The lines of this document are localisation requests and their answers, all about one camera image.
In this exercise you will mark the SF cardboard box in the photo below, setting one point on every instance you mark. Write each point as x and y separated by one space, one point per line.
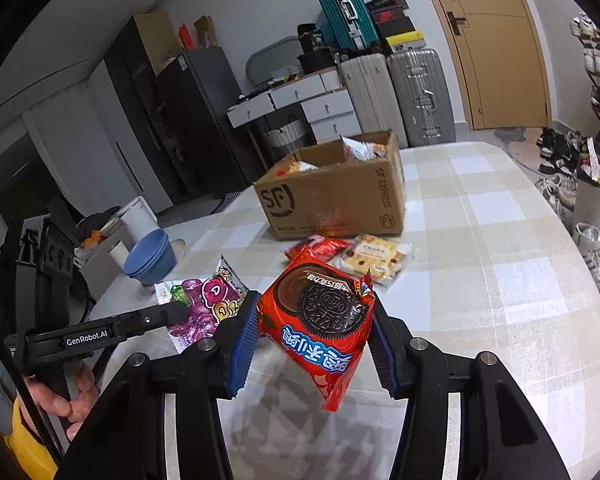
340 198

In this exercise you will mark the red chocolate Oreo packet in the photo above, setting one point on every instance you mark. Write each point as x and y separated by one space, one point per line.
321 318

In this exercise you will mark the left hand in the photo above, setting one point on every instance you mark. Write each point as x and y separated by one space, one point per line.
75 411

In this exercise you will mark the wooden door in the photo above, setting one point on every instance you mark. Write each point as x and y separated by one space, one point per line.
498 62

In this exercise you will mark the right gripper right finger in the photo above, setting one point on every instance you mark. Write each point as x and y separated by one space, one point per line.
412 369

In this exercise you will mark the black refrigerator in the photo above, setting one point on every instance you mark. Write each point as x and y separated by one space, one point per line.
198 88

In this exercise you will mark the stacked shoe boxes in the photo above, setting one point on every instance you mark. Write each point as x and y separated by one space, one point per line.
394 26

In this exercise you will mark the orange bread package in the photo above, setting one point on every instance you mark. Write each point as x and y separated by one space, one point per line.
295 167

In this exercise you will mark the raisin biscuit package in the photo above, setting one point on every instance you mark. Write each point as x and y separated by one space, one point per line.
378 257

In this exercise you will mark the purple grape gummy bag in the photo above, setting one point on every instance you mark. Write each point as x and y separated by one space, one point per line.
209 302

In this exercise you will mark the silver suitcase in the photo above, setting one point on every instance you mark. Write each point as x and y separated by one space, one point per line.
423 97

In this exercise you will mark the white red noodle snack bag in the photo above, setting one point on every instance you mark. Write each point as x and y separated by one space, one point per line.
358 150

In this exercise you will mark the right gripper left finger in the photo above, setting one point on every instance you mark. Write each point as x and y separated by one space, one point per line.
214 369

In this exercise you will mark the checkered tablecloth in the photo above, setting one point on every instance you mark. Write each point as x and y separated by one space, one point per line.
494 270

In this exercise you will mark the yellow left sleeve forearm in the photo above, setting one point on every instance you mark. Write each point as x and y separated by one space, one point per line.
31 455

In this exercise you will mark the red strawberry Oreo packet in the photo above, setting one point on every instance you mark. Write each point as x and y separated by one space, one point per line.
322 247

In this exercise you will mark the blue bowl stack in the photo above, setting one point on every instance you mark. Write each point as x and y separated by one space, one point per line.
151 259

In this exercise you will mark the teal suitcase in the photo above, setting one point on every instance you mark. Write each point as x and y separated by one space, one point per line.
352 25

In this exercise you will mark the white desk with drawers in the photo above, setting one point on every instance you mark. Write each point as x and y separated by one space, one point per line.
324 99

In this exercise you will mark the white suitcase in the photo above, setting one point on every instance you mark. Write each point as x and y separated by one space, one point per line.
372 94

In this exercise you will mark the woven laundry basket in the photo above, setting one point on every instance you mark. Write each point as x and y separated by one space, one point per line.
285 140

